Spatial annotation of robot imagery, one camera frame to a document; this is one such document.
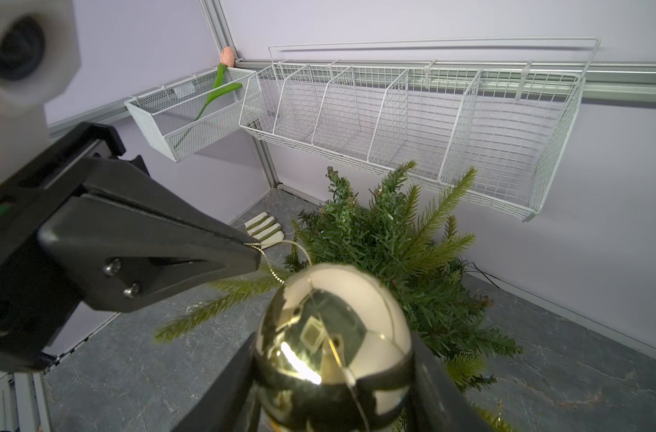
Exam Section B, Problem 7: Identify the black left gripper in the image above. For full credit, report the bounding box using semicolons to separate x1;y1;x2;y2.
0;122;261;373

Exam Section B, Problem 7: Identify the cream and green work glove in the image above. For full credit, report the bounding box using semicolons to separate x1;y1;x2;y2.
243;212;285;249

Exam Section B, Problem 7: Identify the small white mesh basket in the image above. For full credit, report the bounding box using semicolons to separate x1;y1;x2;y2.
125;68;254;162

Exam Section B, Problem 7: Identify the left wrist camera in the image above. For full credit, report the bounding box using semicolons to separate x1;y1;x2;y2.
0;1;81;184

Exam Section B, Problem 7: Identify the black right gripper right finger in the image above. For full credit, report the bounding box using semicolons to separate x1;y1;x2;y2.
408;332;492;432

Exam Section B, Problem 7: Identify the pink artificial tulip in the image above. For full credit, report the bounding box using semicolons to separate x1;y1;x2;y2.
169;47;243;161

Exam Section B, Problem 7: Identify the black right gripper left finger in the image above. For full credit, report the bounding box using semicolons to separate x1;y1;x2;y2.
173;333;261;432

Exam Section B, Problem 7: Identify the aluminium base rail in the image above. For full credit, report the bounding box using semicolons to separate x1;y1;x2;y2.
0;372;54;432

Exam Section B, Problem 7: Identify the small green christmas tree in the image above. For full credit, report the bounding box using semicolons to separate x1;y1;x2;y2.
153;159;524;432

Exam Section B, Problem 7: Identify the long white wire basket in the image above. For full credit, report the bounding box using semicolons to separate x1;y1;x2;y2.
239;37;601;221

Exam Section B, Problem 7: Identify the silver ball ornament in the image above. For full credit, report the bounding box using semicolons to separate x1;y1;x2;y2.
253;263;414;431

